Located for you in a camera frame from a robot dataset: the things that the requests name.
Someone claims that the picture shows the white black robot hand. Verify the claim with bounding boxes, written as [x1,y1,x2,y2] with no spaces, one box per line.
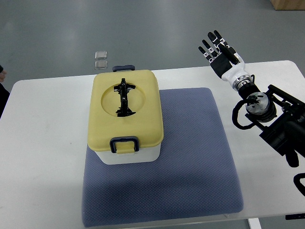
[198,30,253,91]

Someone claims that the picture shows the yellow storage box lid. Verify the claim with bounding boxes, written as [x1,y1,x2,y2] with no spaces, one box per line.
[88,70,163,154]

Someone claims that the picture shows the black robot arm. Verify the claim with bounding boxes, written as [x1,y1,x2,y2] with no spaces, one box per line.
[232,75,305,167]

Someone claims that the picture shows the brown cardboard box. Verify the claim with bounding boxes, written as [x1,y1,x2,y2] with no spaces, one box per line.
[270,0,305,10]

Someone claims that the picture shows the white storage box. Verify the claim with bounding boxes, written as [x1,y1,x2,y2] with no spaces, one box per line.
[95,144,161,165]

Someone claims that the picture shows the blue grey cushion mat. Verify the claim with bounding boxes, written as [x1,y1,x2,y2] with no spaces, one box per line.
[82,88,244,227]

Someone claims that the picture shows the upper metal floor plate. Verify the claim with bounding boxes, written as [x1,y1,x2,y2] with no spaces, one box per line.
[95,51,107,60]

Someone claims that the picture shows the white table leg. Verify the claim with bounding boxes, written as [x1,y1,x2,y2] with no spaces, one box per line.
[248,218,262,229]

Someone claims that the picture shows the person at left edge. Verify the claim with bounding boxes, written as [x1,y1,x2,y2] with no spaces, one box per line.
[0,66,10,116]

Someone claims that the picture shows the black cable loop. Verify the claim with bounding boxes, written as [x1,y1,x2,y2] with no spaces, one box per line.
[293,172,305,197]

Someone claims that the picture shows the black bracket under table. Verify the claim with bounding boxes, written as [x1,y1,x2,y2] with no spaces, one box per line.
[285,213,305,220]

